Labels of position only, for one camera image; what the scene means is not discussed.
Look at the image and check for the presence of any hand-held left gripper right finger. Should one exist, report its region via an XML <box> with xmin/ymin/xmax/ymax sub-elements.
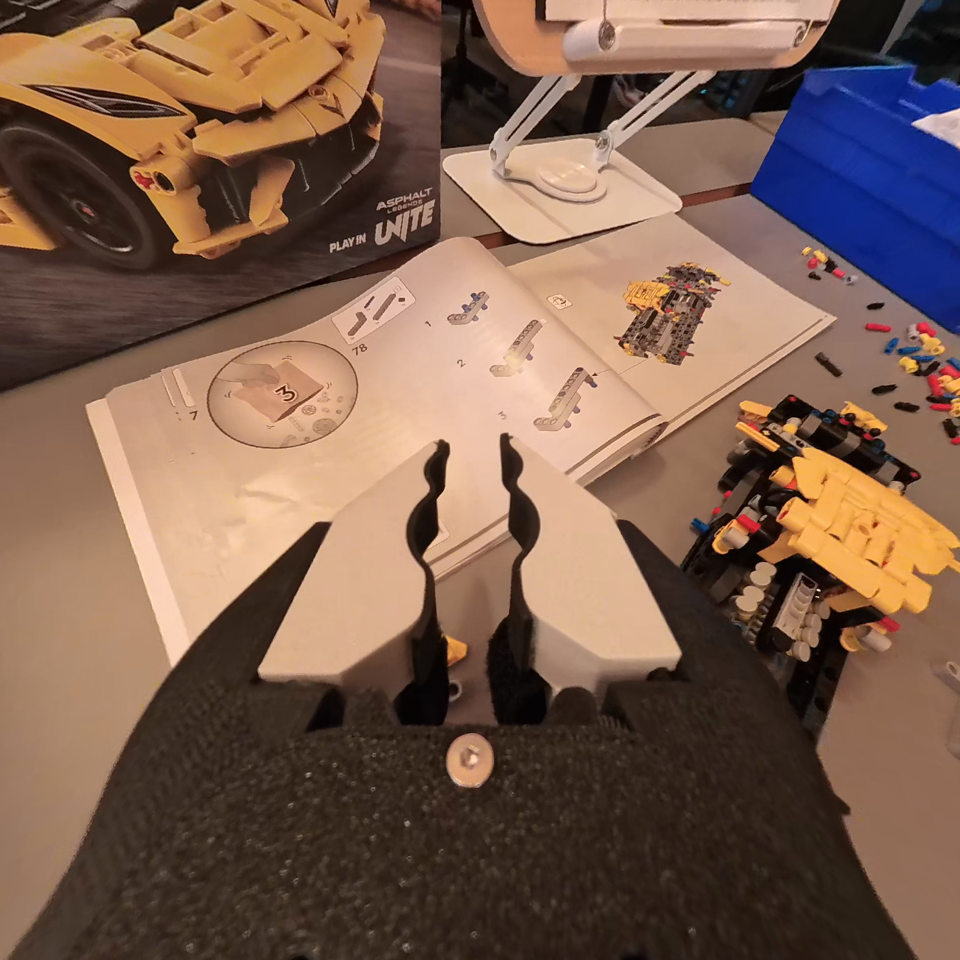
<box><xmin>487</xmin><ymin>432</ymin><xmax>684</xmax><ymax>727</ymax></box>

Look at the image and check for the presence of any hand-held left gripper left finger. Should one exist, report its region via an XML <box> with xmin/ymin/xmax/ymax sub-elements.
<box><xmin>255</xmin><ymin>439</ymin><xmax>455</xmax><ymax>727</ymax></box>

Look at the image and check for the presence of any instruction booklet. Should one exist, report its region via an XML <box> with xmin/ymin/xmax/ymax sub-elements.
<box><xmin>84</xmin><ymin>216</ymin><xmax>840</xmax><ymax>666</ymax></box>

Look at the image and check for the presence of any yellow black toy brick car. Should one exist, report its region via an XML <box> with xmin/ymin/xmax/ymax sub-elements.
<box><xmin>680</xmin><ymin>393</ymin><xmax>960</xmax><ymax>760</ymax></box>

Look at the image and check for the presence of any pile of blue red pins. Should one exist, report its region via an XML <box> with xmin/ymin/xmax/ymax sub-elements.
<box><xmin>862</xmin><ymin>320</ymin><xmax>960</xmax><ymax>445</ymax></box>

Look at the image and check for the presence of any blue plastic bin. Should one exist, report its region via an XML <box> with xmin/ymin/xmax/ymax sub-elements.
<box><xmin>748</xmin><ymin>63</ymin><xmax>960</xmax><ymax>336</ymax></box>

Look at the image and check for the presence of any grey desk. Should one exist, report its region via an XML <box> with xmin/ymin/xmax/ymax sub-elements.
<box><xmin>0</xmin><ymin>105</ymin><xmax>960</xmax><ymax>960</ymax></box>

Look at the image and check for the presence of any toy car set box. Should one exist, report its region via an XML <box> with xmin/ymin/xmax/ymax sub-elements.
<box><xmin>0</xmin><ymin>0</ymin><xmax>445</xmax><ymax>393</ymax></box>

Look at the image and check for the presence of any white document stand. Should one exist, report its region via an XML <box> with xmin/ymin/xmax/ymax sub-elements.
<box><xmin>441</xmin><ymin>0</ymin><xmax>846</xmax><ymax>249</ymax></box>

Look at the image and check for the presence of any white printed paper bag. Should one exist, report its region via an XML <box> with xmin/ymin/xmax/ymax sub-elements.
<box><xmin>909</xmin><ymin>108</ymin><xmax>960</xmax><ymax>155</ymax></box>

